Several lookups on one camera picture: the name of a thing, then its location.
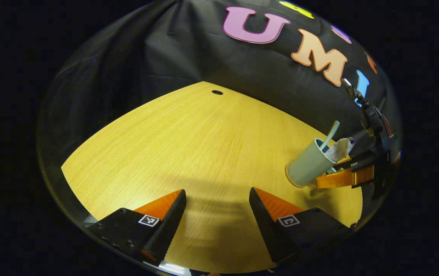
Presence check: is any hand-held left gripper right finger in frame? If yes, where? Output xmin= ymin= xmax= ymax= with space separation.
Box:
xmin=248 ymin=187 xmax=352 ymax=265

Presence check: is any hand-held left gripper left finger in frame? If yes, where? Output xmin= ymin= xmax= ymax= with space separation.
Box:
xmin=85 ymin=189 xmax=187 ymax=267

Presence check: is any white toothpaste tube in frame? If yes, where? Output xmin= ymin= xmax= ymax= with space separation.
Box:
xmin=325 ymin=137 xmax=356 ymax=163

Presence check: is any pale green cup wooden handle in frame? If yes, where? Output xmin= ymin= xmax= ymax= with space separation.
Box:
xmin=285 ymin=138 xmax=337 ymax=188

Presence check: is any white toothbrush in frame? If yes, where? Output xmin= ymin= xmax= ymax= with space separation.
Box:
xmin=319 ymin=121 xmax=340 ymax=151

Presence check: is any yellow wooden desktop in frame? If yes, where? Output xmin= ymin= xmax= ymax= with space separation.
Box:
xmin=61 ymin=81 xmax=363 ymax=273

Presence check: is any black backdrop cloth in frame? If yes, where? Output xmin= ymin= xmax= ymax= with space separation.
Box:
xmin=37 ymin=0 xmax=400 ymax=230

